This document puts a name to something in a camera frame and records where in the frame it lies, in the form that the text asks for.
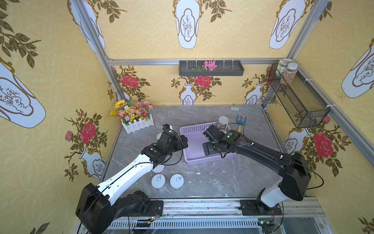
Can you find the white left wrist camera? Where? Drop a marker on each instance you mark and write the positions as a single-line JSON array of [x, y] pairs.
[[167, 128]]

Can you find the flowers in white fence planter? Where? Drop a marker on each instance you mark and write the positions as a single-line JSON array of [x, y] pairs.
[[133, 116]]

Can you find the blue yellow garden fork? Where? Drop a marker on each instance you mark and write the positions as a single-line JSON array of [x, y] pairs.
[[241, 122]]

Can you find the dark grey wall shelf tray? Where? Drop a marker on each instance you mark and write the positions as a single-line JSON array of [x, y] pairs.
[[225, 67]]

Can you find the white-lid can behind arm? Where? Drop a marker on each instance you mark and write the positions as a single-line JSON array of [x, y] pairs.
[[158, 136]]

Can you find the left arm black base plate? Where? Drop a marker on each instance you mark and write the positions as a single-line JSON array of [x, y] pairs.
[[155, 208]]

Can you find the blue yellow label can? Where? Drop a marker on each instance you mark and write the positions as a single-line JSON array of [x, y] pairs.
[[223, 122]]

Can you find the teal brush white bristles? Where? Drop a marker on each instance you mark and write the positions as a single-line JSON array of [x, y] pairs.
[[239, 110]]

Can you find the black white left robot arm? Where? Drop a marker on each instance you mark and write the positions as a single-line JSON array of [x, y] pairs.
[[99, 205]]

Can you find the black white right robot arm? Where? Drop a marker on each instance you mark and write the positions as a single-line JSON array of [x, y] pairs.
[[293, 170]]

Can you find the aluminium frame post left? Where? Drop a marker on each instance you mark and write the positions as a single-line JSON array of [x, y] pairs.
[[86, 19]]

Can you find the jar with patterned lid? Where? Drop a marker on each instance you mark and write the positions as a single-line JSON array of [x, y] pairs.
[[282, 65]]

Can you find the aluminium front rail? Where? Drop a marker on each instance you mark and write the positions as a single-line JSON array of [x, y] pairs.
[[309, 207]]

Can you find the aluminium frame post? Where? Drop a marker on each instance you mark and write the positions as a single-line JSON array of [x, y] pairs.
[[86, 19], [288, 16]]

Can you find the purple perforated plastic basket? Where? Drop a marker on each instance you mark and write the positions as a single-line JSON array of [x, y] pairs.
[[194, 153]]

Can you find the aluminium frame post right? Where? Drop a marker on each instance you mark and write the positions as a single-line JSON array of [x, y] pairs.
[[288, 16]]

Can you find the pink flower on shelf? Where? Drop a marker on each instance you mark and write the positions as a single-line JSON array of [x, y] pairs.
[[209, 65]]

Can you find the white-lid can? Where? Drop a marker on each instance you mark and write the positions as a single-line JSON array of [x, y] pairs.
[[160, 169], [177, 182], [158, 182]]

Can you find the jar with white lid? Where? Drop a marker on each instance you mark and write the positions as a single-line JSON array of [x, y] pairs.
[[289, 73]]

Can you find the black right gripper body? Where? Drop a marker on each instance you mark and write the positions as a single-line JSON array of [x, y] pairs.
[[211, 147]]

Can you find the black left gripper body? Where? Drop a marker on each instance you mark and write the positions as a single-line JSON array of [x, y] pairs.
[[175, 140]]

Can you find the black wire mesh basket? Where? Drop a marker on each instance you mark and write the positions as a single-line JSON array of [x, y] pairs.
[[303, 104]]

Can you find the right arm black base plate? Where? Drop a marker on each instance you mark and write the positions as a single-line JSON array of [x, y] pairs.
[[253, 207]]

